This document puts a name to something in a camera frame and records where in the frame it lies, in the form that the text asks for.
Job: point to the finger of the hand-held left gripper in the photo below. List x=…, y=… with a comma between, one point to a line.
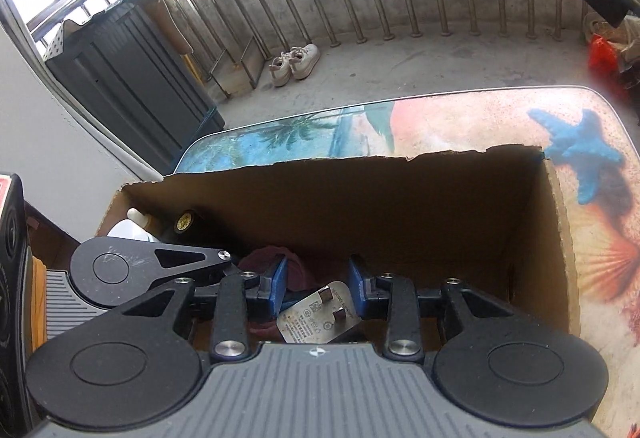
x=210, y=260

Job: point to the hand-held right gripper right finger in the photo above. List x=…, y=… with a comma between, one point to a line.
x=356, y=288

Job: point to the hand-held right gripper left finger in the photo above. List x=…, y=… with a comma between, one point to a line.
x=278, y=288

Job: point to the white bottle with printed label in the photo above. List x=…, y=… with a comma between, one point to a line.
x=127, y=233

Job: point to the white charger plug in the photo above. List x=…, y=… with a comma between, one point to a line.
x=310, y=318

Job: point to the cardboard box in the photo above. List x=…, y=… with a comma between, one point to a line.
x=400, y=208

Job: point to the pink round container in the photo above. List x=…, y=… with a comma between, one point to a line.
x=295, y=268

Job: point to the dark bottle with gold cap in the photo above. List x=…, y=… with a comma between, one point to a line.
x=182, y=220

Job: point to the grey cabinet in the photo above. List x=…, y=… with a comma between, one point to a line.
x=130, y=82

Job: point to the metal folding rack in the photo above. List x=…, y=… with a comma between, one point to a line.
x=250, y=62

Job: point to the white sneaker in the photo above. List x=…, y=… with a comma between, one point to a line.
x=305, y=60
x=280, y=70

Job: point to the brown cardboard sheet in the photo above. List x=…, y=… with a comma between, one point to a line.
x=167, y=17

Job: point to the metal balcony railing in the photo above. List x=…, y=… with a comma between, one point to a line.
x=388, y=36

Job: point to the red plastic bag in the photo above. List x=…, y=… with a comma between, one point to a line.
x=602, y=52

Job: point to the beige bag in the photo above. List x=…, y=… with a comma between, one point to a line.
x=600, y=28

